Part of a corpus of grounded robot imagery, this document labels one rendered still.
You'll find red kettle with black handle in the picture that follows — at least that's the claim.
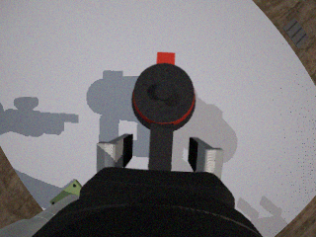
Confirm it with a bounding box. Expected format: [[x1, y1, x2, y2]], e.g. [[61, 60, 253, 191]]
[[133, 52, 195, 171]]

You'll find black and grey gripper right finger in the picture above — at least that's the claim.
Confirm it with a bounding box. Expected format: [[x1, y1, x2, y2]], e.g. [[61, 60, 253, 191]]
[[188, 137, 224, 181]]

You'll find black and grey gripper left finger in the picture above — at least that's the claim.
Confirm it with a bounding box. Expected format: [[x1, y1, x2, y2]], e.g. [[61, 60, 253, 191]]
[[97, 133, 133, 173]]

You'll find black round disc with center stud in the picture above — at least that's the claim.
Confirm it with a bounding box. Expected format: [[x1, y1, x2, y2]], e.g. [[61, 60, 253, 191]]
[[131, 91, 196, 131]]

